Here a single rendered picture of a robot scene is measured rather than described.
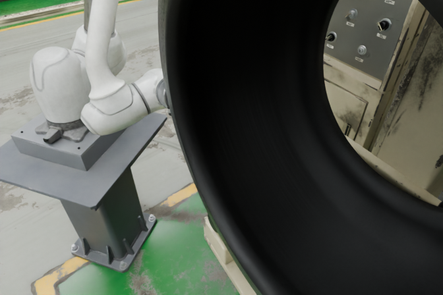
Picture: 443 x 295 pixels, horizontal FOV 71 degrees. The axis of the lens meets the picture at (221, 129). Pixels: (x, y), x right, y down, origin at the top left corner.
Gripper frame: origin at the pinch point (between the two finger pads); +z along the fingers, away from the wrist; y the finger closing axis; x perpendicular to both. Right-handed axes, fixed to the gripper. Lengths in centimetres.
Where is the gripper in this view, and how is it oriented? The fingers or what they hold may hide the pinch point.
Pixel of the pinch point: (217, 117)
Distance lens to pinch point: 66.2
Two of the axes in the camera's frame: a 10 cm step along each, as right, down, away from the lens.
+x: 1.4, 8.9, 4.3
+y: 8.5, -3.3, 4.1
